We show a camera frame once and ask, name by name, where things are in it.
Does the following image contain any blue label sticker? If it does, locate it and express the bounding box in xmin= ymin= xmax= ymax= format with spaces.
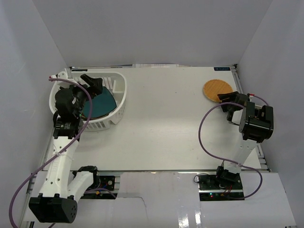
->
xmin=214 ymin=67 xmax=231 ymax=71

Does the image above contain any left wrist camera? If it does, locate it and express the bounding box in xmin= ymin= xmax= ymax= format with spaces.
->
xmin=49 ymin=69 xmax=73 ymax=81

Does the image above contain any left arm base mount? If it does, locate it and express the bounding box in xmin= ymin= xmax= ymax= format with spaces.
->
xmin=81 ymin=176 xmax=117 ymax=200

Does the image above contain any grey deer pattern plate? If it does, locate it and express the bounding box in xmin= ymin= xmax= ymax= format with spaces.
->
xmin=91 ymin=114 xmax=109 ymax=120

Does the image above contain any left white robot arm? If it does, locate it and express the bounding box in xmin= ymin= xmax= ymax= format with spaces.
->
xmin=28 ymin=74 xmax=103 ymax=223

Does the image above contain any white plastic dish bin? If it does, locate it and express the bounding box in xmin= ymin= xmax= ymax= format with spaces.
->
xmin=48 ymin=70 xmax=127 ymax=132

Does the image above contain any dark teal angular plate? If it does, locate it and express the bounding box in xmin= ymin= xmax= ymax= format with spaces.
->
xmin=91 ymin=86 xmax=117 ymax=117

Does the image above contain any orange woven round plate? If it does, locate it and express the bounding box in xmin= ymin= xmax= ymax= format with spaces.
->
xmin=202 ymin=79 xmax=233 ymax=103

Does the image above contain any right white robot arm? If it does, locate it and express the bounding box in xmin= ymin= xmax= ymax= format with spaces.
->
xmin=214 ymin=92 xmax=274 ymax=190

